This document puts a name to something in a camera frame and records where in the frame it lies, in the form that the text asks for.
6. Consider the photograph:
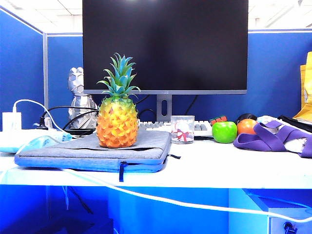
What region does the black monitor cable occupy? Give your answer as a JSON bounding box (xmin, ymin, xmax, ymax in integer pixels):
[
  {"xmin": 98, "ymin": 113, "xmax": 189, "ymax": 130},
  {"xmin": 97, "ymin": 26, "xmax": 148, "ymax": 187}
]
[
  {"xmin": 184, "ymin": 95, "xmax": 198, "ymax": 116},
  {"xmin": 137, "ymin": 108, "xmax": 157, "ymax": 121}
]

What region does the long white cable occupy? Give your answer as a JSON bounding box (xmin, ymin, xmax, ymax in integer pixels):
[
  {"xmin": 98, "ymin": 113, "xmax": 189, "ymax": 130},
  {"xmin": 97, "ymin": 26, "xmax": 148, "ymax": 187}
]
[{"xmin": 0, "ymin": 134, "xmax": 312, "ymax": 224}]

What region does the white item in purple bag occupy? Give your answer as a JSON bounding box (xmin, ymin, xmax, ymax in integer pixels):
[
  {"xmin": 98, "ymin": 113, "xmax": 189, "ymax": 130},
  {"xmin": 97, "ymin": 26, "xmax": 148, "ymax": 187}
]
[{"xmin": 284, "ymin": 136, "xmax": 309, "ymax": 154}]

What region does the black cable under desk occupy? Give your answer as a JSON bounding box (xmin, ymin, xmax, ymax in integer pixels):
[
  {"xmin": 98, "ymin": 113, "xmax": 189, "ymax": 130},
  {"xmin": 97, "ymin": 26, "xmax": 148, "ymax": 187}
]
[{"xmin": 68, "ymin": 186, "xmax": 95, "ymax": 215}]

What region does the black computer mouse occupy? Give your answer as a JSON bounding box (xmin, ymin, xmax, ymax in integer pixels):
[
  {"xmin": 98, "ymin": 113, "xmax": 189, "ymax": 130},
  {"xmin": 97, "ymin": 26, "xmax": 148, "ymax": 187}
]
[{"xmin": 235, "ymin": 113, "xmax": 258, "ymax": 125}]

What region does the silver faceted figurine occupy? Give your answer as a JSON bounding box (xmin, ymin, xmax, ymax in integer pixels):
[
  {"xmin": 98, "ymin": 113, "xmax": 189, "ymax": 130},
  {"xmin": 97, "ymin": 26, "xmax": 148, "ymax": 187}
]
[{"xmin": 67, "ymin": 67, "xmax": 98, "ymax": 129}]

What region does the light blue tissue pack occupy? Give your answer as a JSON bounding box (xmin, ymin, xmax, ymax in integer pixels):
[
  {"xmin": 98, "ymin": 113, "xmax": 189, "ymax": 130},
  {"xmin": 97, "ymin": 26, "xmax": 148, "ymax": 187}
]
[{"xmin": 0, "ymin": 133, "xmax": 73, "ymax": 154}]

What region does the yellow paper bag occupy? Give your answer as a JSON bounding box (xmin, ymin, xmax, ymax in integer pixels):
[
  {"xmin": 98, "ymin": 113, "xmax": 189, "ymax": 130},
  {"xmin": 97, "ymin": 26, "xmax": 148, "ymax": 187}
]
[{"xmin": 292, "ymin": 51, "xmax": 312, "ymax": 122}]

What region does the white drawer cabinet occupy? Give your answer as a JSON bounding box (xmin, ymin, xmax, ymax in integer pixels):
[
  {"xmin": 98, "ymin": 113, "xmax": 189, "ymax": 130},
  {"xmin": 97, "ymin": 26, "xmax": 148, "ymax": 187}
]
[{"xmin": 243, "ymin": 189, "xmax": 312, "ymax": 234}]

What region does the aluminium partition post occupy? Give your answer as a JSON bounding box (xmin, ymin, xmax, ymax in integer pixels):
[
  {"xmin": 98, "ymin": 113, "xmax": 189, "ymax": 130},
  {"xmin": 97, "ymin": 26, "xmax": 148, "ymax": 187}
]
[{"xmin": 42, "ymin": 31, "xmax": 49, "ymax": 110}]

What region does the black flat item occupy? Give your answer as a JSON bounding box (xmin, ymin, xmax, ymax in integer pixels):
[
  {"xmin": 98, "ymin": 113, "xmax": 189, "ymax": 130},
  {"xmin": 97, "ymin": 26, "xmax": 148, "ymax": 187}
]
[{"xmin": 277, "ymin": 114, "xmax": 312, "ymax": 134}]

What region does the orange fruit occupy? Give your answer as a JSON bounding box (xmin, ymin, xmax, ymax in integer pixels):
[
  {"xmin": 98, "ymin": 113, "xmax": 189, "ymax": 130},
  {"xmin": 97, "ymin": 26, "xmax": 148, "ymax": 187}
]
[{"xmin": 236, "ymin": 118, "xmax": 258, "ymax": 136}]

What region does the white power strip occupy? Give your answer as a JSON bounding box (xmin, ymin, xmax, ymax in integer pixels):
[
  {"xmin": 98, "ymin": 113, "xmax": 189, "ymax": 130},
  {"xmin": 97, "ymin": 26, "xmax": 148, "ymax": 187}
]
[{"xmin": 0, "ymin": 128, "xmax": 61, "ymax": 147}]

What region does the black plug with cable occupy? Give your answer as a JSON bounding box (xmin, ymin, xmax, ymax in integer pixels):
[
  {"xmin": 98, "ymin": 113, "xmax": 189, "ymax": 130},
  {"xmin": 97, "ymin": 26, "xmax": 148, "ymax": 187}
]
[{"xmin": 39, "ymin": 105, "xmax": 100, "ymax": 131}]

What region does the gray laptop sleeve bag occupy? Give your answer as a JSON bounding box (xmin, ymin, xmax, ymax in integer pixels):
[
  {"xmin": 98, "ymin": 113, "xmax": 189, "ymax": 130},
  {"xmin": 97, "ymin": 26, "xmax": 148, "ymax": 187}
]
[{"xmin": 14, "ymin": 129, "xmax": 181, "ymax": 183}]

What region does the dark box under desk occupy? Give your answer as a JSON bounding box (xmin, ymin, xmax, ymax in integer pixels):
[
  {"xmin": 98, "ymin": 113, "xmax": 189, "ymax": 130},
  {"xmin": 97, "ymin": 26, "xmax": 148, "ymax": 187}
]
[{"xmin": 43, "ymin": 214, "xmax": 114, "ymax": 234}]

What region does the black computer monitor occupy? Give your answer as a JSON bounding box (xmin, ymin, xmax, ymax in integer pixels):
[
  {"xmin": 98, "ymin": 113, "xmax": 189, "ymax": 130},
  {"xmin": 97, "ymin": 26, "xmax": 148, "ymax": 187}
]
[{"xmin": 82, "ymin": 0, "xmax": 249, "ymax": 95}]

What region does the black cabinet key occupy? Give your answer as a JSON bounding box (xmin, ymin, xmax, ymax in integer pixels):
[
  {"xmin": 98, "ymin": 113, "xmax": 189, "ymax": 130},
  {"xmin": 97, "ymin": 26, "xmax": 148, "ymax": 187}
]
[{"xmin": 283, "ymin": 221, "xmax": 298, "ymax": 234}]

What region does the white box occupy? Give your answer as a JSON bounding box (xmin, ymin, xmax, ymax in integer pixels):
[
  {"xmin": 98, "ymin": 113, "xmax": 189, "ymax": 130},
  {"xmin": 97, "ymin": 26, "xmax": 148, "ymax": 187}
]
[{"xmin": 257, "ymin": 115, "xmax": 281, "ymax": 125}]

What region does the white charger cable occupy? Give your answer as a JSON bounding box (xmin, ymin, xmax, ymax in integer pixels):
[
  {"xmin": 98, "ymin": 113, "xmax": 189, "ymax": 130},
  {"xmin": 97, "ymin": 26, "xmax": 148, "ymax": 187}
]
[{"xmin": 12, "ymin": 98, "xmax": 81, "ymax": 139}]

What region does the white charger adapter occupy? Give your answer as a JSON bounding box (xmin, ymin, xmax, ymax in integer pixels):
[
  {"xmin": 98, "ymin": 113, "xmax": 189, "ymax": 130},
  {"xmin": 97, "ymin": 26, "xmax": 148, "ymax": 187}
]
[{"xmin": 1, "ymin": 111, "xmax": 22, "ymax": 132}]

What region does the Rubik's cube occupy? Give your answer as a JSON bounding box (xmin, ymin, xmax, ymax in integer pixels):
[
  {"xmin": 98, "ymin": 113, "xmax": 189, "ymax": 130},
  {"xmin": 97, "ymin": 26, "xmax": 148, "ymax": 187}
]
[{"xmin": 209, "ymin": 115, "xmax": 228, "ymax": 126}]

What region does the glass cup with red print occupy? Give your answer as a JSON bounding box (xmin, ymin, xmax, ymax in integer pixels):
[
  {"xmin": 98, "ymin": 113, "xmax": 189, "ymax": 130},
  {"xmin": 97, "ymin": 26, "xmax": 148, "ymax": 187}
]
[{"xmin": 170, "ymin": 115, "xmax": 195, "ymax": 144}]

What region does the white and gray keyboard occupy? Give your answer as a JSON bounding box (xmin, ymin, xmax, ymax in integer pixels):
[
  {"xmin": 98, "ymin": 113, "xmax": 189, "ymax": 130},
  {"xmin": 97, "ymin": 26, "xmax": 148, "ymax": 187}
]
[{"xmin": 137, "ymin": 119, "xmax": 215, "ymax": 137}]

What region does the green apple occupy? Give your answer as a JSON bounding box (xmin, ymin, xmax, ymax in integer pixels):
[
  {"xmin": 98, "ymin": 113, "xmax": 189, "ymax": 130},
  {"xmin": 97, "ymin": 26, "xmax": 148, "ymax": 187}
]
[{"xmin": 211, "ymin": 121, "xmax": 238, "ymax": 144}]

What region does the gray monitor stand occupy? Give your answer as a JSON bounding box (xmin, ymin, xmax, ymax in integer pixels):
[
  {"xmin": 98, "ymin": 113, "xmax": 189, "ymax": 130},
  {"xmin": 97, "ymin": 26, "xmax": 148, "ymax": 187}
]
[{"xmin": 156, "ymin": 94, "xmax": 173, "ymax": 122}]

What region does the purple strap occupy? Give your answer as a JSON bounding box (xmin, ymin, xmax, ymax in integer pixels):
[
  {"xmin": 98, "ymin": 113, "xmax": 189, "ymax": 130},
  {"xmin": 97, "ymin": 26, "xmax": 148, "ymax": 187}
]
[{"xmin": 233, "ymin": 120, "xmax": 312, "ymax": 158}]

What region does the plastic pineapple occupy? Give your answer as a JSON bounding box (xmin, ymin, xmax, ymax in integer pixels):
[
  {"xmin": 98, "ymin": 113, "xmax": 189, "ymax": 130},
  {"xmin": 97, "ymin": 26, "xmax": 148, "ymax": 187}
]
[{"xmin": 96, "ymin": 52, "xmax": 141, "ymax": 149}]

